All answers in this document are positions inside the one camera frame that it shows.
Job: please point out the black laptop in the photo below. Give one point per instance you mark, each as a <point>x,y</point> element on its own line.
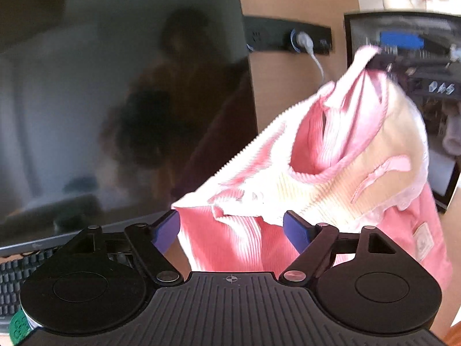
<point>428,90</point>

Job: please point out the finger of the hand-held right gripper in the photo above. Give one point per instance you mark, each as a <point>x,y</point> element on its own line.
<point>382,63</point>

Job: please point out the black keyboard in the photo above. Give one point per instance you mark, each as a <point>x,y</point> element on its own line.
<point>14,277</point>

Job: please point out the black wall socket panel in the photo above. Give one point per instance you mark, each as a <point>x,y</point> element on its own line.
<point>273,36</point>

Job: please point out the pink and white ribbed garment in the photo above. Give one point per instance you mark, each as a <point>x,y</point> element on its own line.
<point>342,173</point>

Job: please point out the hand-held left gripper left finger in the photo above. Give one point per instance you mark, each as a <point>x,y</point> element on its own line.
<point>167,231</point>

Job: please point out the large black monitor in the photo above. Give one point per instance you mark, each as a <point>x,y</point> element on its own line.
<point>108,79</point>

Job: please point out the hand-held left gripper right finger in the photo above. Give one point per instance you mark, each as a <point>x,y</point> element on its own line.
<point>297,232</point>

